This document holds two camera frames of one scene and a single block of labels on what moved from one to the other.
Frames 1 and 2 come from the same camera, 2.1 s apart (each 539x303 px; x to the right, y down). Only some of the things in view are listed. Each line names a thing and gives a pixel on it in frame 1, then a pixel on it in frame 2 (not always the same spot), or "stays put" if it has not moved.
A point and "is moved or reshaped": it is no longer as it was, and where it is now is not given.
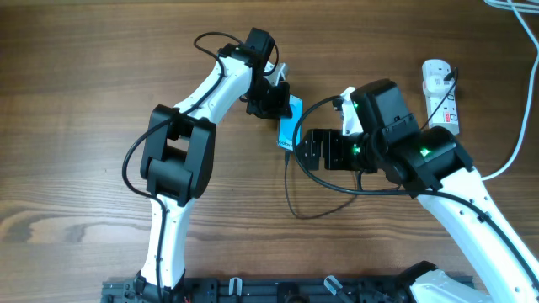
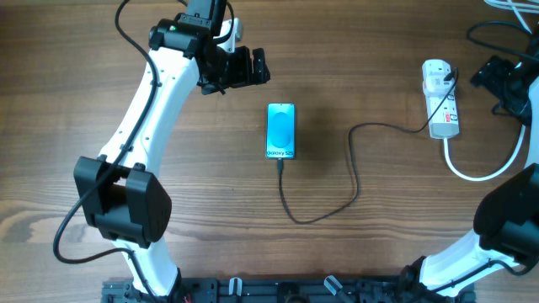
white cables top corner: (514, 6) stays put
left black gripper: (277, 110) → (242, 76)
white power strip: (443, 108) stays put
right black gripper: (333, 139) → (489, 75)
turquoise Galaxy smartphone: (289, 125) is moved or reshaped
